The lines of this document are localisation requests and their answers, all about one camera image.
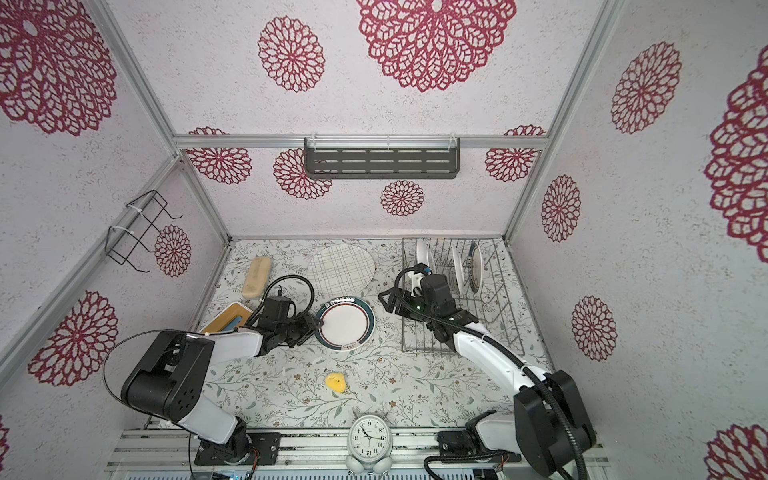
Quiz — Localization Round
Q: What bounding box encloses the green rimmed white plate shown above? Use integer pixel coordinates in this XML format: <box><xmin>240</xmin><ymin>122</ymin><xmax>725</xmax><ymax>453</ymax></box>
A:
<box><xmin>315</xmin><ymin>296</ymin><xmax>376</xmax><ymax>351</ymax></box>

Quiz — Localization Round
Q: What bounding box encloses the white alarm clock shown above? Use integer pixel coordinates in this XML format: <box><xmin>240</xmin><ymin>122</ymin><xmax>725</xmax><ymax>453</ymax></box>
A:
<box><xmin>346</xmin><ymin>414</ymin><xmax>394</xmax><ymax>475</ymax></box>

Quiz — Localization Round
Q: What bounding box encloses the plaid beige plate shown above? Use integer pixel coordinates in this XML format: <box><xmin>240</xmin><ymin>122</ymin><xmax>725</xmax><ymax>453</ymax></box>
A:
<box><xmin>308</xmin><ymin>244</ymin><xmax>376</xmax><ymax>298</ymax></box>

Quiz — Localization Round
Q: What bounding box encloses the dark rimmed plate in rack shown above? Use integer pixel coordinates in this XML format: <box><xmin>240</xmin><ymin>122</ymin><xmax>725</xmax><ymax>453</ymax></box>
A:
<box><xmin>451</xmin><ymin>241</ymin><xmax>484</xmax><ymax>295</ymax></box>

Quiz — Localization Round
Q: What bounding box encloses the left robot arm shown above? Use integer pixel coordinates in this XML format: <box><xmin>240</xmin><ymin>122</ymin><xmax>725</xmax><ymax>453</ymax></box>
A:
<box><xmin>120</xmin><ymin>297</ymin><xmax>323</xmax><ymax>445</ymax></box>

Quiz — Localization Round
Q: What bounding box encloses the black wire wall basket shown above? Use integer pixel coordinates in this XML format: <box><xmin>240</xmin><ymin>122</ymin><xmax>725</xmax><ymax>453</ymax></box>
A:
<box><xmin>103</xmin><ymin>189</ymin><xmax>182</xmax><ymax>274</ymax></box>

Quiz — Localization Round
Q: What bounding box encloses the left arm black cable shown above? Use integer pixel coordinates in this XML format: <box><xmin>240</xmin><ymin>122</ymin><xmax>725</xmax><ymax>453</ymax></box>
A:
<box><xmin>101</xmin><ymin>274</ymin><xmax>316</xmax><ymax>433</ymax></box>

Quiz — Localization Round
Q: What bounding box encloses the yellow tray with blue item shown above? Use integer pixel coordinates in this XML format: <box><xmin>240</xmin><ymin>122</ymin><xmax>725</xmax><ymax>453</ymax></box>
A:
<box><xmin>200</xmin><ymin>302</ymin><xmax>252</xmax><ymax>334</ymax></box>

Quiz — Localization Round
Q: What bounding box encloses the wire dish rack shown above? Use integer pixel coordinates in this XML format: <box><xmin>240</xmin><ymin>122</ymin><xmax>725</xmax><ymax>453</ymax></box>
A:
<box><xmin>401</xmin><ymin>238</ymin><xmax>533</xmax><ymax>356</ymax></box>

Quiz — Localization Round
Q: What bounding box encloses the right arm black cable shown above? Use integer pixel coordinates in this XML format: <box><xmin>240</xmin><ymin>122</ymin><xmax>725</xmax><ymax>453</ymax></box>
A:
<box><xmin>392</xmin><ymin>263</ymin><xmax>589</xmax><ymax>480</ymax></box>

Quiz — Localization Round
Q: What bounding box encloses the grey wall shelf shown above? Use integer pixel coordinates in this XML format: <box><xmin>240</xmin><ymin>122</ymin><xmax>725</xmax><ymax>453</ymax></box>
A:
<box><xmin>304</xmin><ymin>137</ymin><xmax>461</xmax><ymax>180</ymax></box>

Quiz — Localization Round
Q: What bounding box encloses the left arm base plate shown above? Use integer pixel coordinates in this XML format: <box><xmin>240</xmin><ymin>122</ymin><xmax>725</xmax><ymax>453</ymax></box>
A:
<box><xmin>193</xmin><ymin>432</ymin><xmax>282</xmax><ymax>467</ymax></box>

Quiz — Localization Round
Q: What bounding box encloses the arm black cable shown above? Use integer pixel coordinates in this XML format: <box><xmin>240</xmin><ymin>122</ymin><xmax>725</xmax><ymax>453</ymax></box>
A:
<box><xmin>392</xmin><ymin>263</ymin><xmax>589</xmax><ymax>480</ymax></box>
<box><xmin>101</xmin><ymin>274</ymin><xmax>316</xmax><ymax>433</ymax></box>

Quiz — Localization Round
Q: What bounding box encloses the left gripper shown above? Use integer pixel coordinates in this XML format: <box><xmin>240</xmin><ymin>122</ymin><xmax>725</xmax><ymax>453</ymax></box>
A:
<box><xmin>278</xmin><ymin>311</ymin><xmax>325</xmax><ymax>349</ymax></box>

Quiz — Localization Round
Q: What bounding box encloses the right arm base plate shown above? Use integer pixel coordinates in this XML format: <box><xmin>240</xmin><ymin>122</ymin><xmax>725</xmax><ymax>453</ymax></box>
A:
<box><xmin>436</xmin><ymin>430</ymin><xmax>522</xmax><ymax>463</ymax></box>

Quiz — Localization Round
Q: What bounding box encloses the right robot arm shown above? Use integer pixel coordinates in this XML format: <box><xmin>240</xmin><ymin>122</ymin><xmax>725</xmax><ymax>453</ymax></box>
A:
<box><xmin>378</xmin><ymin>263</ymin><xmax>597</xmax><ymax>479</ymax></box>

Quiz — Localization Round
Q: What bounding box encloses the yellow cheese toy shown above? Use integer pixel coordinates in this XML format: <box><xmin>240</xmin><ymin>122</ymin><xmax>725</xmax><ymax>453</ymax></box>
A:
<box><xmin>325</xmin><ymin>372</ymin><xmax>347</xmax><ymax>394</ymax></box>

